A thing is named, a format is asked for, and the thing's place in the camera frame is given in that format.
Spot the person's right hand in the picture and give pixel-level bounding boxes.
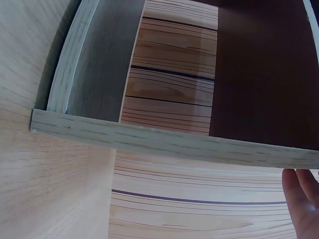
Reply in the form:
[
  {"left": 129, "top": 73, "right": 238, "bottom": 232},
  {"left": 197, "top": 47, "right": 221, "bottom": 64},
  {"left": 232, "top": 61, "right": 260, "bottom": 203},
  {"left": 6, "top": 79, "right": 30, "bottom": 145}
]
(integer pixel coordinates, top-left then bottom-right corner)
[{"left": 282, "top": 168, "right": 319, "bottom": 239}]

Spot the pale grey wooden open box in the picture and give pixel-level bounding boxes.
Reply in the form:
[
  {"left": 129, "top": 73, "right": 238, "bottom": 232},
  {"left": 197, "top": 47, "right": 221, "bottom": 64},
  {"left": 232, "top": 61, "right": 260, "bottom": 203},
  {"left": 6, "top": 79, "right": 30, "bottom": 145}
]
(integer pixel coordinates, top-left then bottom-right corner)
[{"left": 29, "top": 0, "right": 319, "bottom": 175}]

